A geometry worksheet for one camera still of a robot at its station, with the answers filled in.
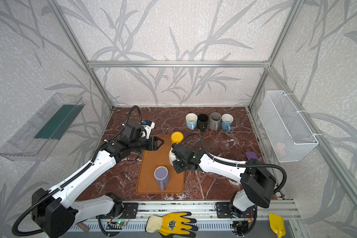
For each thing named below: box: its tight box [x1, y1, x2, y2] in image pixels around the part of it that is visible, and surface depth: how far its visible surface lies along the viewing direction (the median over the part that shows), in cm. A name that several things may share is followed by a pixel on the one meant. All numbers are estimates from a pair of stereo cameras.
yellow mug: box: [170, 131, 184, 145], surface depth 93 cm
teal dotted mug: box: [221, 113, 235, 132], surface depth 103 cm
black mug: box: [197, 113, 209, 133], surface depth 104 cm
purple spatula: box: [245, 151, 260, 161], surface depth 96 cm
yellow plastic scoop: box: [268, 213, 287, 238], surface depth 70 cm
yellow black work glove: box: [145, 211, 199, 238], surface depth 69 cm
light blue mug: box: [185, 113, 198, 131], surface depth 103 cm
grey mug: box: [209, 112, 222, 132], surface depth 103 cm
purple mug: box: [154, 166, 171, 192], surface depth 79 cm
